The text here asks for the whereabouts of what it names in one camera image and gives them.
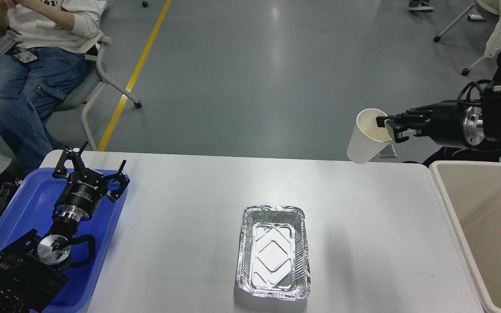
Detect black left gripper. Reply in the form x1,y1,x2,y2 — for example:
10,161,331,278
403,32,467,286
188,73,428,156
52,141,130,221

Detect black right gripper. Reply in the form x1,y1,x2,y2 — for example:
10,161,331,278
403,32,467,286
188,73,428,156
375,101,485,148

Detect white paper cup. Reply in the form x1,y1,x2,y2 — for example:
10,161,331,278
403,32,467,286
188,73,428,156
347,108,392,164

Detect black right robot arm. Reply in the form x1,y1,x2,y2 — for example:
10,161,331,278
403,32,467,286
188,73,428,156
374,52,501,166

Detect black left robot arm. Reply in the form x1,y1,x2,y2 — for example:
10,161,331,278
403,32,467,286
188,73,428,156
0,150,130,313

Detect right metal floor plate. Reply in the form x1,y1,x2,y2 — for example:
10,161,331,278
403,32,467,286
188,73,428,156
377,144,398,159

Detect blue plastic tray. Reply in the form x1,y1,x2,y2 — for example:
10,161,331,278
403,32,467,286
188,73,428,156
0,168,128,313

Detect grey office chair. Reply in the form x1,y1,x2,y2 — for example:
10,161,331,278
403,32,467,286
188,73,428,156
0,33,143,152

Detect walking person grey trousers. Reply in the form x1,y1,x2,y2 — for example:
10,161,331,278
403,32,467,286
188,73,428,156
408,0,434,13

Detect beige plastic bin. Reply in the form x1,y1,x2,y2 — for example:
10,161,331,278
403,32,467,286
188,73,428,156
430,161,501,313

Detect seated person in jeans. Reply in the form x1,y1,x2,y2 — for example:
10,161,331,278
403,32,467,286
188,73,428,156
0,0,100,174

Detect aluminium foil tray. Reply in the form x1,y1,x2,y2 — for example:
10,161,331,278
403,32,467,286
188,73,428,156
235,205,311,301

